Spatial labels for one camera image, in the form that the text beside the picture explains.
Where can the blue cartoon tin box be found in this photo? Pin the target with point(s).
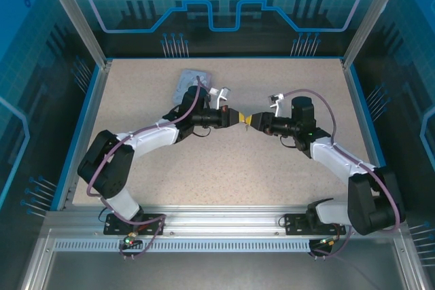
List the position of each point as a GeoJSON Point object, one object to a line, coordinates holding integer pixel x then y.
{"type": "Point", "coordinates": [187, 79]}

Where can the black base plate right arm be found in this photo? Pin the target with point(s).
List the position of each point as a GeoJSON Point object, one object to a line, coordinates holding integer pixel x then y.
{"type": "Point", "coordinates": [295, 225]}

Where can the black base plate left arm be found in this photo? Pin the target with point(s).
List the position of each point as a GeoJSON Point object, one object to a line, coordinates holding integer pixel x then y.
{"type": "Point", "coordinates": [113, 225]}

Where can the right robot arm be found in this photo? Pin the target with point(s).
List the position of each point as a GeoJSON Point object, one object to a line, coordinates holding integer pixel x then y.
{"type": "Point", "coordinates": [334, 158]}

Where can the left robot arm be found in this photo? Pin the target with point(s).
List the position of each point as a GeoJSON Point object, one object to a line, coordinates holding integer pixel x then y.
{"type": "Point", "coordinates": [153, 138]}

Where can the connector with green light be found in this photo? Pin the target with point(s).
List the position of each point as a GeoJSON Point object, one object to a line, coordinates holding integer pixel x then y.
{"type": "Point", "coordinates": [130, 238]}
{"type": "Point", "coordinates": [329, 241]}

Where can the aluminium side rail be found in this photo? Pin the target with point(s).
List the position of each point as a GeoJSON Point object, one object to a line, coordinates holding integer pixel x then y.
{"type": "Point", "coordinates": [88, 127]}
{"type": "Point", "coordinates": [360, 106]}

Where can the aluminium cross rail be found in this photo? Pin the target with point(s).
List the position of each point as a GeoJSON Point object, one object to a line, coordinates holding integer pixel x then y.
{"type": "Point", "coordinates": [221, 217]}

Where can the aluminium frame post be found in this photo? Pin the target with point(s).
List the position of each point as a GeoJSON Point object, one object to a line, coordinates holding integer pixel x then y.
{"type": "Point", "coordinates": [73, 11]}
{"type": "Point", "coordinates": [372, 11]}

